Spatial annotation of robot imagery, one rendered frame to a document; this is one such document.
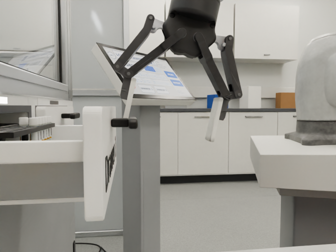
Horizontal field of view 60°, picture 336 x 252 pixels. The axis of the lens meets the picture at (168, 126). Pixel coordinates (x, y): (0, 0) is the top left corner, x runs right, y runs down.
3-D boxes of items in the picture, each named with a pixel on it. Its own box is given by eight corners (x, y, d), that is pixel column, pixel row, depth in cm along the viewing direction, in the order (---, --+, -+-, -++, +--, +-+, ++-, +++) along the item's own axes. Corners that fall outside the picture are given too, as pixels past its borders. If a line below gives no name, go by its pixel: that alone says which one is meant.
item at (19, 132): (55, 126, 49) (54, 123, 49) (13, 138, 31) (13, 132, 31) (43, 126, 48) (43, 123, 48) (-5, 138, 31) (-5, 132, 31)
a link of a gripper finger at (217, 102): (213, 97, 48) (218, 98, 48) (204, 139, 48) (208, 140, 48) (219, 97, 45) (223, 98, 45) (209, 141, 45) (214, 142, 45)
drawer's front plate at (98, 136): (116, 163, 56) (115, 106, 55) (103, 223, 27) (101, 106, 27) (107, 163, 56) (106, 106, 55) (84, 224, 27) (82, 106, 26)
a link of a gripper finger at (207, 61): (187, 41, 47) (194, 36, 47) (219, 101, 48) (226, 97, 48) (192, 35, 43) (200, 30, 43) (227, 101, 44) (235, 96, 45)
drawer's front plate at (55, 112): (74, 143, 85) (73, 106, 85) (46, 162, 57) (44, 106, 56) (68, 143, 85) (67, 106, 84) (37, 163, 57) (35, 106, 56)
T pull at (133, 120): (136, 125, 45) (136, 116, 45) (137, 129, 38) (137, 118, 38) (112, 125, 45) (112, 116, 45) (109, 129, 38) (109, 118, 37)
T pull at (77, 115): (80, 117, 75) (80, 112, 75) (74, 119, 67) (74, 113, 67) (65, 118, 74) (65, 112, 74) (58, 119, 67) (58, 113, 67)
